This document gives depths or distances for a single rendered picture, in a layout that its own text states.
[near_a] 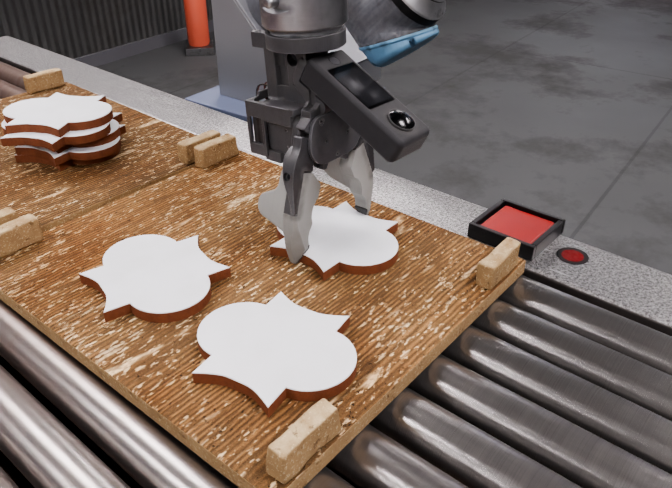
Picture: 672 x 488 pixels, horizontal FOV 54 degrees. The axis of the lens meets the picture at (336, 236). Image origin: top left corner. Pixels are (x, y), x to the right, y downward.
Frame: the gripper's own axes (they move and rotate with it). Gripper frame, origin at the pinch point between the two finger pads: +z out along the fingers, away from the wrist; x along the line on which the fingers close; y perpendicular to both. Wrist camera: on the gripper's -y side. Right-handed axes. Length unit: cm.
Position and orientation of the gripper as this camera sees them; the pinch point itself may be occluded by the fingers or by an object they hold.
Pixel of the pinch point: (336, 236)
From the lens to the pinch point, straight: 65.8
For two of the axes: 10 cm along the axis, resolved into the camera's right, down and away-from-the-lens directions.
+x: -6.4, 4.0, -6.5
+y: -7.7, -2.8, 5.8
